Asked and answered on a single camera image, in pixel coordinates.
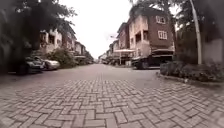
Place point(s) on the silver car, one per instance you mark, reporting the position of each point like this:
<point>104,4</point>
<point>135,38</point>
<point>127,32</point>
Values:
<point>50,64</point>

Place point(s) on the low hedge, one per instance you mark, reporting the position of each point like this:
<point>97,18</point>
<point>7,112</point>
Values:
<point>193,71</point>

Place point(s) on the white shelter canopy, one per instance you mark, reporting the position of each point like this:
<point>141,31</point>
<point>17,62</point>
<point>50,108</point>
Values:
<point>124,51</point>

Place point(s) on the dark grey car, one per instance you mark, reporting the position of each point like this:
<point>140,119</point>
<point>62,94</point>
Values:
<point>31,64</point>

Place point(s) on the grey brick paved road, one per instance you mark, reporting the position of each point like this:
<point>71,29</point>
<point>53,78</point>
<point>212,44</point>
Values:
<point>106,100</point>

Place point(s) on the pale leaning pole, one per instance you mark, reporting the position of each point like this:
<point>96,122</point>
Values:
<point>196,31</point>

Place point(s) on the row of buildings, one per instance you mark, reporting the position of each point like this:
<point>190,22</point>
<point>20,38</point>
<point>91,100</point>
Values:
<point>116,48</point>

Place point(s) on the green bush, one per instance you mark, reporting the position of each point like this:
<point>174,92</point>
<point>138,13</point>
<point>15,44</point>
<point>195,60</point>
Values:
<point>62,57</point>

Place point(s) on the row of houses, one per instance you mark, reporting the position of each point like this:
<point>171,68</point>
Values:
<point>63,43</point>

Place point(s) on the large dark tree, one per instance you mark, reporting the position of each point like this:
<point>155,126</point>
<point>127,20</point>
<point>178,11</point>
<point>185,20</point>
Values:
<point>26,23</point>

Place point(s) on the brown brick building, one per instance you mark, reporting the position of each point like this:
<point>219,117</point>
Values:
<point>150,33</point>

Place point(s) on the black suv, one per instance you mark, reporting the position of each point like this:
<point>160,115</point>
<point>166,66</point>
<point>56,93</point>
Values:
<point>151,60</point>

